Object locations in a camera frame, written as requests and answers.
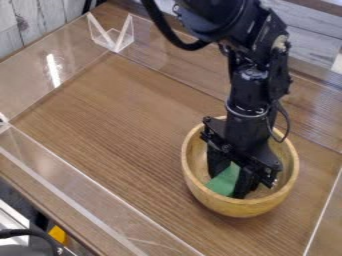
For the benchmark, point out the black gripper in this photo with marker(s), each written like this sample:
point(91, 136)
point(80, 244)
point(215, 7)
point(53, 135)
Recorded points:
point(238, 138)

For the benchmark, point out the green rectangular block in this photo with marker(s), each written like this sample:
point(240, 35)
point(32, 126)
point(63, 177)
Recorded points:
point(224, 181)

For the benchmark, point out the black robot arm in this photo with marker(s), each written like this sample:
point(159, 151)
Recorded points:
point(253, 39)

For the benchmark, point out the yellow label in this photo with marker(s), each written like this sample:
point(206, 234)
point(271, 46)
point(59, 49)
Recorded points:
point(59, 235)

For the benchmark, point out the clear acrylic enclosure wall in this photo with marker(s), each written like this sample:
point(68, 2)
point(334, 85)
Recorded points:
point(100, 122)

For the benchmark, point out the clear acrylic corner bracket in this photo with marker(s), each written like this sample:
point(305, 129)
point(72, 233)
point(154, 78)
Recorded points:
point(115, 40)

